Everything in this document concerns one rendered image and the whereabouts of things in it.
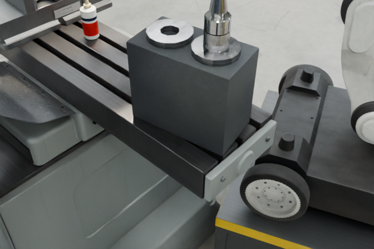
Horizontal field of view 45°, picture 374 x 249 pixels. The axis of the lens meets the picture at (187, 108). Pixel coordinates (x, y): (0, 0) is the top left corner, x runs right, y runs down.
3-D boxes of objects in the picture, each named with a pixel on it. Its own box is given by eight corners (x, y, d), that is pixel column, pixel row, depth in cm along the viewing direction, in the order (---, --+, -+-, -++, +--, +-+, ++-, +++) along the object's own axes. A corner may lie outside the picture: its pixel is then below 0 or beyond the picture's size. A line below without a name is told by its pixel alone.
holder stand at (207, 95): (164, 87, 104) (162, 9, 91) (250, 121, 95) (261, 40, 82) (132, 116, 96) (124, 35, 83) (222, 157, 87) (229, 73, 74)
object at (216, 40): (229, 54, 78) (231, 28, 75) (202, 52, 79) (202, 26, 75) (229, 40, 82) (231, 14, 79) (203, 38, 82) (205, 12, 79)
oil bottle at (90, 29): (93, 30, 123) (87, -7, 115) (102, 36, 121) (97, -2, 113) (80, 36, 120) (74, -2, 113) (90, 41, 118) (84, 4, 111)
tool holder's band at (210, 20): (231, 28, 75) (231, 22, 74) (202, 26, 75) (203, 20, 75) (231, 14, 79) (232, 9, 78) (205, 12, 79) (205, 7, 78)
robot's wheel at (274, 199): (304, 217, 137) (316, 173, 124) (300, 230, 134) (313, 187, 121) (240, 198, 143) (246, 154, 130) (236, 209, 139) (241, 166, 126)
